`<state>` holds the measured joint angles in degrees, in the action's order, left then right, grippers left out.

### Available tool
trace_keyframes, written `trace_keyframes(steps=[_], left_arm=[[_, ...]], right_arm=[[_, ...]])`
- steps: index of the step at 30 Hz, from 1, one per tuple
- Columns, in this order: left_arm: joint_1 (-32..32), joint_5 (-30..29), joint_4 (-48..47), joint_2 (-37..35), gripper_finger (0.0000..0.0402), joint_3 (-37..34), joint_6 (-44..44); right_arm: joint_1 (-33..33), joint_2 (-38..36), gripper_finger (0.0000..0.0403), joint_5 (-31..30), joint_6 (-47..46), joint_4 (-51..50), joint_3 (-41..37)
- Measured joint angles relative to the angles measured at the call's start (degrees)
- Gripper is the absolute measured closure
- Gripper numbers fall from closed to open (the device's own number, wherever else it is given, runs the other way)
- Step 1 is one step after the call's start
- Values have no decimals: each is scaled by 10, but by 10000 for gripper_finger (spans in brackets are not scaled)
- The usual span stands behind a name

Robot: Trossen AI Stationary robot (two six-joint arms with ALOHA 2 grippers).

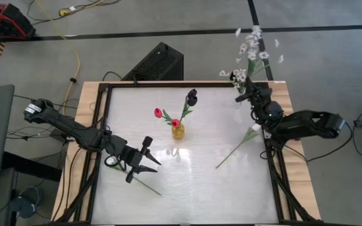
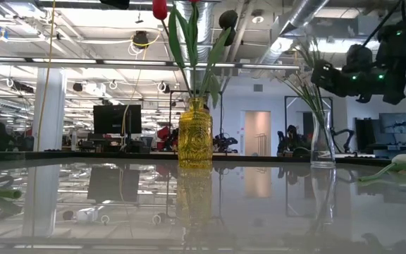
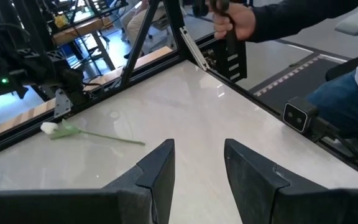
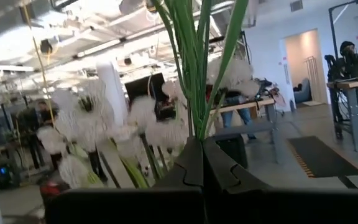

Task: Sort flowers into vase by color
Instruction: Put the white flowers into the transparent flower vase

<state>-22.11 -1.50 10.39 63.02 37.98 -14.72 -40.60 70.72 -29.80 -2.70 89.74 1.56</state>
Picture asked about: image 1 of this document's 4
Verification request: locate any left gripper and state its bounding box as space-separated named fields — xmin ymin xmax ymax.
xmin=119 ymin=136 xmax=162 ymax=185

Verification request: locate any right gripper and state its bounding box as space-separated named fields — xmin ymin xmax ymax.
xmin=229 ymin=72 xmax=273 ymax=107

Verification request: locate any white blossom spray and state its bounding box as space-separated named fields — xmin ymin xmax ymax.
xmin=218 ymin=68 xmax=248 ymax=95
xmin=234 ymin=26 xmax=285 ymax=95

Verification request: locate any white tulip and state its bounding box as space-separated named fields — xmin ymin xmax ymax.
xmin=105 ymin=156 xmax=162 ymax=196
xmin=215 ymin=123 xmax=261 ymax=170

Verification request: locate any black tulip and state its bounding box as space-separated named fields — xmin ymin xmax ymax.
xmin=177 ymin=95 xmax=199 ymax=126
xmin=177 ymin=89 xmax=199 ymax=126

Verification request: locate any clear glass vase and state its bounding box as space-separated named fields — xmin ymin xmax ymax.
xmin=236 ymin=83 xmax=248 ymax=97

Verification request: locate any yellow glass vase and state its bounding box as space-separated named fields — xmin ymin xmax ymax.
xmin=171 ymin=122 xmax=186 ymax=141

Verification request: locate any black computer tower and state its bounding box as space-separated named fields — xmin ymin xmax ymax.
xmin=121 ymin=41 xmax=184 ymax=82

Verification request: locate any dark round headset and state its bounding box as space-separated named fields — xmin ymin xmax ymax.
xmin=9 ymin=186 xmax=43 ymax=220

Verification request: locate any red black tool case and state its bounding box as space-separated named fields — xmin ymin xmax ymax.
xmin=0 ymin=2 xmax=36 ymax=40

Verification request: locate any black aluminium table frame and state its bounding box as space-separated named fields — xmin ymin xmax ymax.
xmin=50 ymin=80 xmax=323 ymax=226

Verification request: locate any yellow hanging cable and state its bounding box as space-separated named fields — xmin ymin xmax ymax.
xmin=33 ymin=0 xmax=82 ymax=116

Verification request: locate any black floor cable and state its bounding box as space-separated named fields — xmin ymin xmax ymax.
xmin=6 ymin=94 xmax=80 ymax=142
xmin=306 ymin=106 xmax=362 ymax=164

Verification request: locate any yellow extension plug cable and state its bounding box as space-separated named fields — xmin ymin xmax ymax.
xmin=26 ymin=0 xmax=122 ymax=26

